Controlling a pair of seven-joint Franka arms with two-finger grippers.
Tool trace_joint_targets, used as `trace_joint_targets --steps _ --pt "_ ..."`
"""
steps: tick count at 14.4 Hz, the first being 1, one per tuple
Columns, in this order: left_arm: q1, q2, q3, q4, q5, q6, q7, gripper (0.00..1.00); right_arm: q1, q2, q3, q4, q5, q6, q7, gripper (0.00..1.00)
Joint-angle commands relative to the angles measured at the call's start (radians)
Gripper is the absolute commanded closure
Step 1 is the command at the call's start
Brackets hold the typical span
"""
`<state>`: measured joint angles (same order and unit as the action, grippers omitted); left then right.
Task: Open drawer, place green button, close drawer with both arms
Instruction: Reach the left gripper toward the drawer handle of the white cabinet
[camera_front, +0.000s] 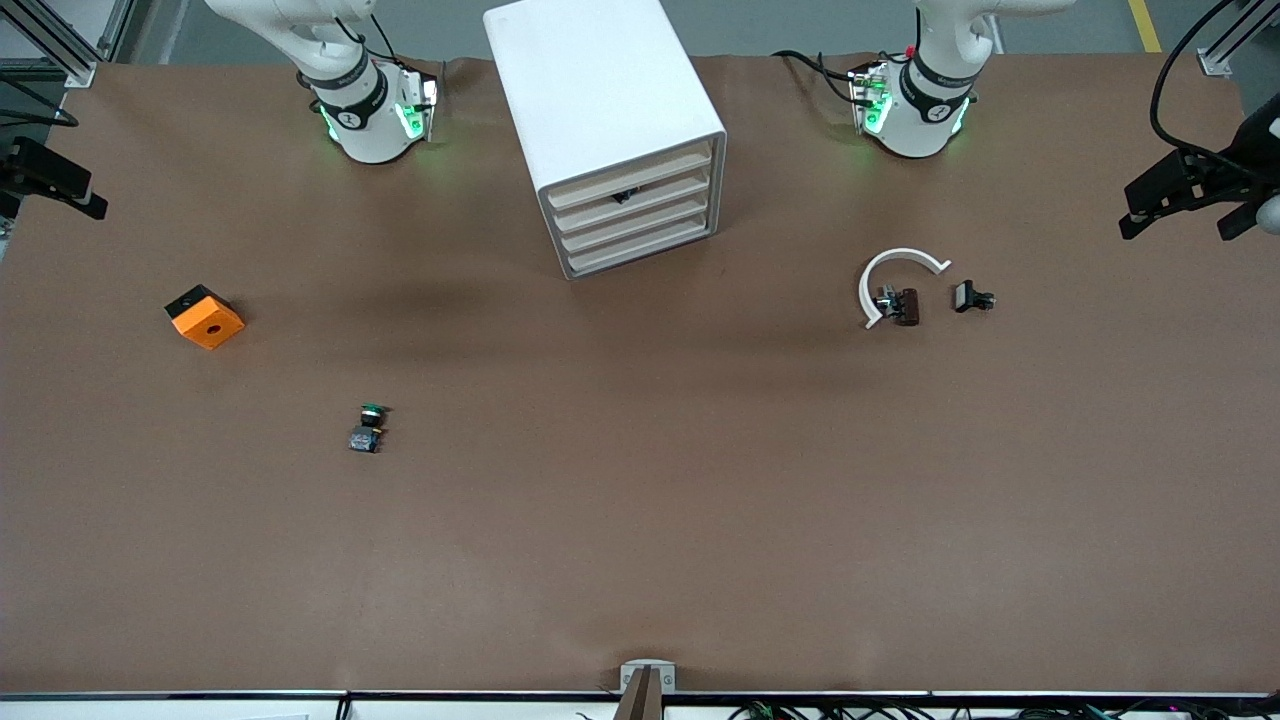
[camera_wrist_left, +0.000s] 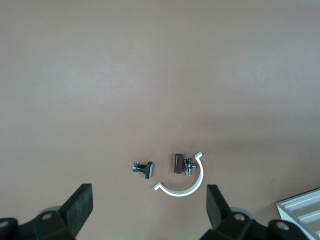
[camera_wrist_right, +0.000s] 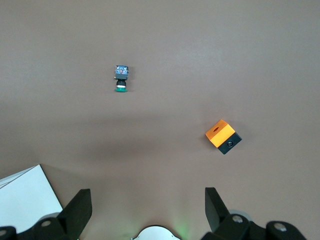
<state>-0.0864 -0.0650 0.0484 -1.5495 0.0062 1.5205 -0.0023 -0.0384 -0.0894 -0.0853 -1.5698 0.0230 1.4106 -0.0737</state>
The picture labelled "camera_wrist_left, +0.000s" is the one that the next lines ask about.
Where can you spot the small dark brown part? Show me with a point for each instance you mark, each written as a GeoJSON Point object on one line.
{"type": "Point", "coordinates": [178, 163]}

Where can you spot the white drawer cabinet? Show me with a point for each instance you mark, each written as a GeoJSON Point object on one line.
{"type": "Point", "coordinates": [300, 212]}

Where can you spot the brown table cover sheet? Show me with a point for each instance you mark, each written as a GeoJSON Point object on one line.
{"type": "Point", "coordinates": [160, 75]}

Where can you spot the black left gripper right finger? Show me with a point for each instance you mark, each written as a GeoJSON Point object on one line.
{"type": "Point", "coordinates": [222, 220]}

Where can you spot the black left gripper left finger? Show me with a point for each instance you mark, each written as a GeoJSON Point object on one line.
{"type": "Point", "coordinates": [75, 212]}

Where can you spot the small black clip part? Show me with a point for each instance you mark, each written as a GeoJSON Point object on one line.
{"type": "Point", "coordinates": [148, 170]}

